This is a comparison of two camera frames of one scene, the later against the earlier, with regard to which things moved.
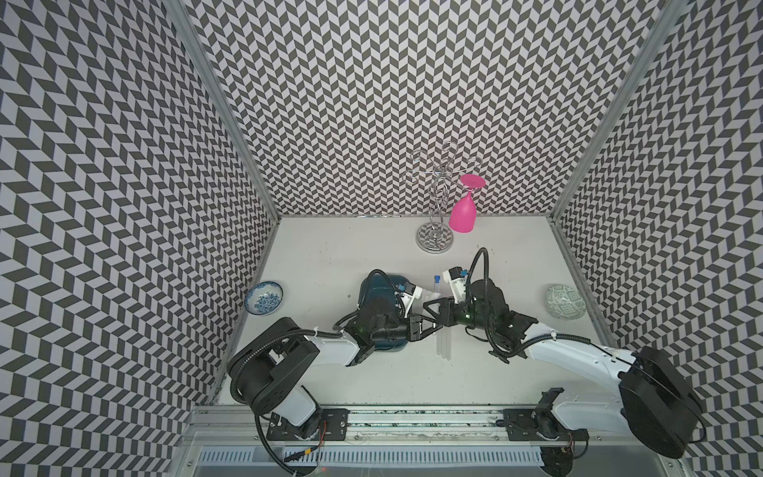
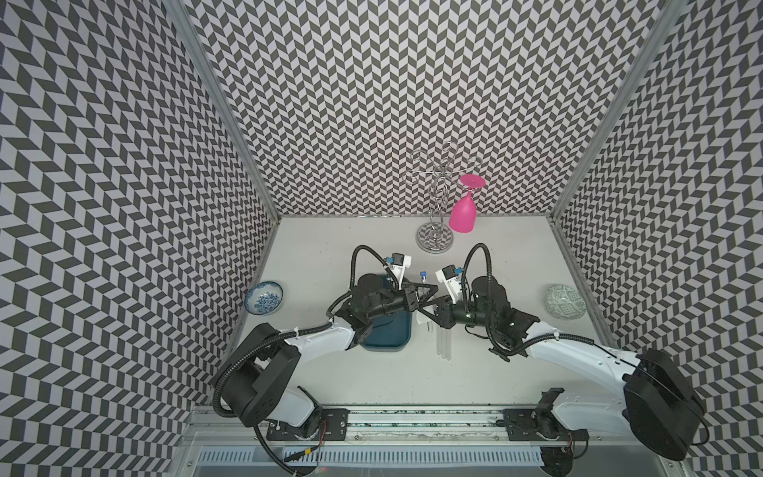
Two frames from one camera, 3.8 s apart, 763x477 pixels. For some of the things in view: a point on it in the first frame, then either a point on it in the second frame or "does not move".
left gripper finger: x=420 y=326 → x=425 y=285
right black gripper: x=445 y=312 does not move
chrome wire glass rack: x=437 y=174 does not move
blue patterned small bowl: x=263 y=297 does not move
